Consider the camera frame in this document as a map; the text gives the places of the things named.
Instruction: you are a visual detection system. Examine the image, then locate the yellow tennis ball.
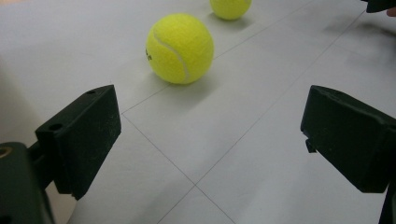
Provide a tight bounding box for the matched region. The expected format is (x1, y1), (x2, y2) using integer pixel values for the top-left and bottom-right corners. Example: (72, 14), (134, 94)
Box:
(208, 0), (253, 21)
(145, 12), (216, 86)

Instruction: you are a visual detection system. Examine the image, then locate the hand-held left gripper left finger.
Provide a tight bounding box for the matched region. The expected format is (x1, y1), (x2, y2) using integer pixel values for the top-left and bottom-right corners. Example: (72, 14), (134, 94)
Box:
(35, 84), (122, 201)

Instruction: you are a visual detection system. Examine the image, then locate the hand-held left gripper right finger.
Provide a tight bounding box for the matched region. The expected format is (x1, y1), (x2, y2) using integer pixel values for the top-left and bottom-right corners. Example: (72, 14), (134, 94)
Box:
(300, 84), (396, 194)

